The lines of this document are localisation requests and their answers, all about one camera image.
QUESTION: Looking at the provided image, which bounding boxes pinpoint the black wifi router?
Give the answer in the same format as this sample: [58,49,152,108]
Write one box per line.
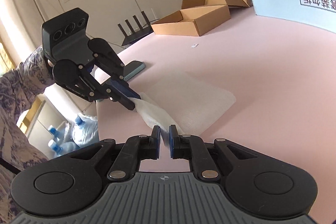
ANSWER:
[118,11,154,47]

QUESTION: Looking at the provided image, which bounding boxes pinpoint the open brown cardboard box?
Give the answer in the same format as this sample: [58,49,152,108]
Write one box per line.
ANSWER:
[151,0,253,36]

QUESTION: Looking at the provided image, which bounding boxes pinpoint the person left forearm sleeve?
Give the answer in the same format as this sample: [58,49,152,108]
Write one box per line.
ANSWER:
[1,47,54,223]

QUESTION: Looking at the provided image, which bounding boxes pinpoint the blue water jug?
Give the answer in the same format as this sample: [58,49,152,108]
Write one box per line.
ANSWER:
[48,124,79,157]
[72,115,100,148]

